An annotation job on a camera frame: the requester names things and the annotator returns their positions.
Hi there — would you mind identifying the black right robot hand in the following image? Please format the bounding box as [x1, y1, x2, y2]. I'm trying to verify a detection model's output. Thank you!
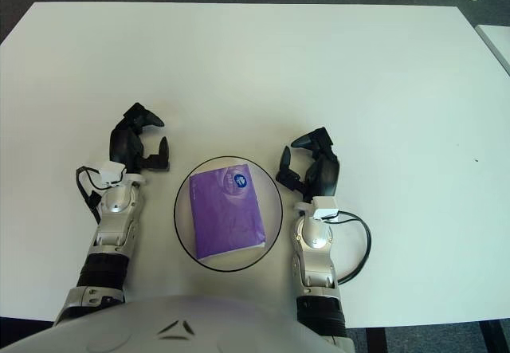
[276, 127, 342, 202]

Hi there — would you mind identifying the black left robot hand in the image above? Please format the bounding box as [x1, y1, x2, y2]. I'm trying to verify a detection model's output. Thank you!
[109, 101, 171, 175]

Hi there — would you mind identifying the purple tissue paper pack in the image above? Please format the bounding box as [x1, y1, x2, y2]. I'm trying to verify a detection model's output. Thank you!
[188, 162, 267, 261]

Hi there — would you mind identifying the white plate with black rim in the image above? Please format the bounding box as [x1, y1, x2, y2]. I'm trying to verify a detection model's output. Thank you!
[173, 155, 284, 272]

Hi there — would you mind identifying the black table leg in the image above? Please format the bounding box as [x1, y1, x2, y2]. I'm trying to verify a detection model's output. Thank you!
[480, 320, 510, 353]
[366, 327, 387, 353]

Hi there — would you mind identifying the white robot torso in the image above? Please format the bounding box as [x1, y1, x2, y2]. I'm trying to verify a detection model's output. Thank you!
[0, 293, 339, 353]

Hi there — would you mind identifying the white side table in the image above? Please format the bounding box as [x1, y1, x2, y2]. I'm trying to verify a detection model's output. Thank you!
[475, 24, 510, 79]

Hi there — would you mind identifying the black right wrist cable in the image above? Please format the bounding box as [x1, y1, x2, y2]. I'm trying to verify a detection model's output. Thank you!
[324, 210, 372, 284]

